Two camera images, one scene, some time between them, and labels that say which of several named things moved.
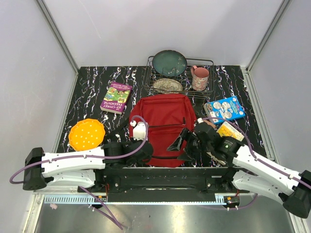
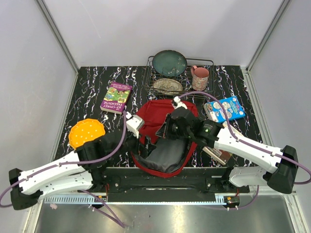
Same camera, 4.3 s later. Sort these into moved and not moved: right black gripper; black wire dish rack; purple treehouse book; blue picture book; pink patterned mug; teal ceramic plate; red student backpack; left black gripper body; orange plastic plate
Moved: right black gripper; red student backpack; left black gripper body
Not moved: pink patterned mug; purple treehouse book; blue picture book; black wire dish rack; teal ceramic plate; orange plastic plate
